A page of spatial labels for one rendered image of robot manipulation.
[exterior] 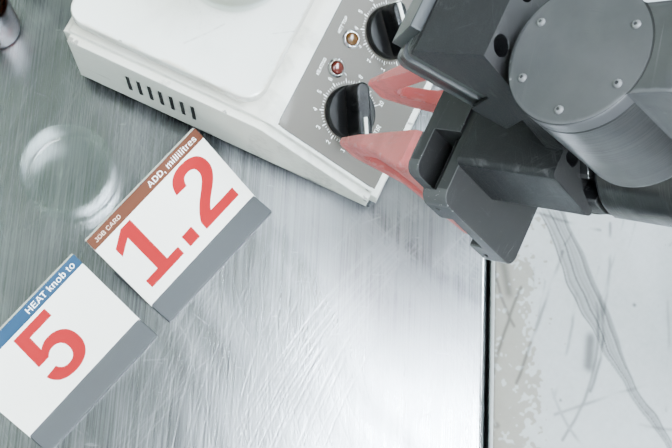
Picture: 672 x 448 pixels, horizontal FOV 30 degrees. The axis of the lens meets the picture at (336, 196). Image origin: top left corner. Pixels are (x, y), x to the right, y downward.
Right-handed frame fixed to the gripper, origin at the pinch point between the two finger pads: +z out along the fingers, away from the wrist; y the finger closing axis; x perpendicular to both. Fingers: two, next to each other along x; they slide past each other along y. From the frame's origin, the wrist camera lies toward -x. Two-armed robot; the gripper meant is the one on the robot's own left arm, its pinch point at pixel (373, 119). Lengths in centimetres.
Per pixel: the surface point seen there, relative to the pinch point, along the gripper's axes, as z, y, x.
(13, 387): 16.7, 19.2, 0.5
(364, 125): 5.4, -2.0, 4.9
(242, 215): 12.7, 4.3, 6.3
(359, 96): 5.8, -3.3, 4.0
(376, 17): 7.3, -8.5, 3.9
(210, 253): 13.2, 7.2, 5.9
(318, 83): 8.1, -3.2, 2.8
